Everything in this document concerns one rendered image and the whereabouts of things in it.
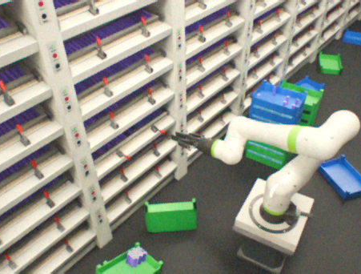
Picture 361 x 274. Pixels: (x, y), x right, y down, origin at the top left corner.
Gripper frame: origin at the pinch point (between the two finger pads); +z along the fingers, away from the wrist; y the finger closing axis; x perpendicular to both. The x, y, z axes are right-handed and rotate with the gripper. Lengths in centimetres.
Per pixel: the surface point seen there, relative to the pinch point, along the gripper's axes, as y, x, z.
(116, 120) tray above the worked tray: -24.3, 19.0, 16.1
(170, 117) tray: 14.6, 0.5, 19.2
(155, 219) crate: -23, -47, 9
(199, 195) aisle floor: 17, -58, 10
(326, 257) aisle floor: 27, -77, -71
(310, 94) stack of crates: 122, -26, -18
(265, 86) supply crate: 85, -6, -3
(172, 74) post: 14.8, 29.2, 10.6
